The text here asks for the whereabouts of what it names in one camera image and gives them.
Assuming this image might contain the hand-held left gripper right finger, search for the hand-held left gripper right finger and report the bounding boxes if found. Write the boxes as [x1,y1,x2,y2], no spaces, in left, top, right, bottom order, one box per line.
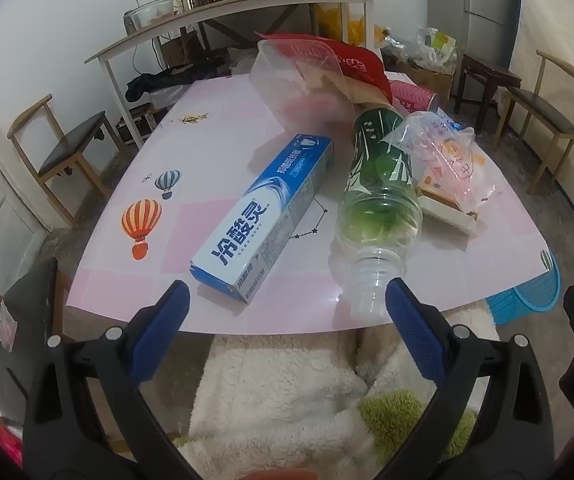
[384,276,555,480]

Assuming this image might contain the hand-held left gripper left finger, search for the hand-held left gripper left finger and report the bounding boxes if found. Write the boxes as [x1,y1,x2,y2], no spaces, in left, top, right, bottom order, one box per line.
[22,280,203,480]

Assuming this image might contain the blue plastic wastebasket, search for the blue plastic wastebasket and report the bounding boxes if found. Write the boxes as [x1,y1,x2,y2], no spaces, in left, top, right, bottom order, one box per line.
[484,250,562,326]

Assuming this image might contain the blue toothpaste box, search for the blue toothpaste box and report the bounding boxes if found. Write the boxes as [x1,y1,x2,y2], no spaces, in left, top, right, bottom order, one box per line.
[188,132,335,305]

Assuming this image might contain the green plastic bottle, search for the green plastic bottle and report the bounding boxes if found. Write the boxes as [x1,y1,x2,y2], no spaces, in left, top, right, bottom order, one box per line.
[334,105,424,320]

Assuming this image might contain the clear plastic bag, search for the clear plastic bag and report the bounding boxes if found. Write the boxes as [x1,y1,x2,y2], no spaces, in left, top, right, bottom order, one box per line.
[379,109,498,216]

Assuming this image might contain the pink can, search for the pink can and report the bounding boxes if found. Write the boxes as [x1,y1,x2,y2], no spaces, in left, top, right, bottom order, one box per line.
[389,79,440,113]

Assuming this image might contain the red packaging bag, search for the red packaging bag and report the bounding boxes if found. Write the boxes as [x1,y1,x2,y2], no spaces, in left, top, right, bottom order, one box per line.
[267,32,393,106]

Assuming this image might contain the clear plastic container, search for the clear plastic container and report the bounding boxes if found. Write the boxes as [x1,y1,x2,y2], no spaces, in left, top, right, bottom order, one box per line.
[248,39,363,128]

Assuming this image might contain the small white box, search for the small white box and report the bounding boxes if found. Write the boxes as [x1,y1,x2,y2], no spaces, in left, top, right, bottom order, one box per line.
[419,192,480,235]

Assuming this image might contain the white fluffy robe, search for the white fluffy robe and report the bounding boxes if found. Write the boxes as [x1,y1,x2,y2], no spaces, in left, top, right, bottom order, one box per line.
[172,305,500,480]

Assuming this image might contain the wooden chair with dark seat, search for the wooden chair with dark seat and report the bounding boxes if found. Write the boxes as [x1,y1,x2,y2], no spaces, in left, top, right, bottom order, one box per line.
[7,94,125,226]
[507,50,574,196]
[0,257,73,426]

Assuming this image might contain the orange carton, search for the orange carton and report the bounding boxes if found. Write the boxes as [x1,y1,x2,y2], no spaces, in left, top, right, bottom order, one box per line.
[416,165,465,207]

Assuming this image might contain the black cloth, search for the black cloth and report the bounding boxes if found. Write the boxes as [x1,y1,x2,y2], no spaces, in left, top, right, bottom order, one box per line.
[126,67,203,102]

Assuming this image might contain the open cardboard box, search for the open cardboard box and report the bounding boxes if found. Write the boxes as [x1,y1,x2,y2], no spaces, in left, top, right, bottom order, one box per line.
[397,62,455,101]

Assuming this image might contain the dark wooden stool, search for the dark wooden stool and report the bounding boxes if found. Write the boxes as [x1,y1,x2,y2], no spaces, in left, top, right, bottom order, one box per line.
[454,52,522,133]

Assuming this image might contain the brown cardboard box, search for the brown cardboard box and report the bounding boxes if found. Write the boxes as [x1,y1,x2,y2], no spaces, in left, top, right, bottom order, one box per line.
[159,35,203,68]

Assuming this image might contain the white sack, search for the white sack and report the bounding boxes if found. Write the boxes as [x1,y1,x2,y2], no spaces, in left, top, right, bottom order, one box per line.
[224,47,260,78]

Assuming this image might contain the white plastic bags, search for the white plastic bags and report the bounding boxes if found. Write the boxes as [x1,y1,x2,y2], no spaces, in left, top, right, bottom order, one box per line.
[382,25,460,68]

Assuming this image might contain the long wooden side table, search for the long wooden side table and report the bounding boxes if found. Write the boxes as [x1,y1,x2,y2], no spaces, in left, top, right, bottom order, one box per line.
[84,0,388,151]

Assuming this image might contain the glass bowl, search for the glass bowl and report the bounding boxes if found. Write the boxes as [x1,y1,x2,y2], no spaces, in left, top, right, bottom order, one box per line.
[123,0,175,33]

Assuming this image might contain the yellow bags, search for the yellow bags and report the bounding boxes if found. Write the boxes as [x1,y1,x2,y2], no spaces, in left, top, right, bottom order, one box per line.
[317,2,368,43]

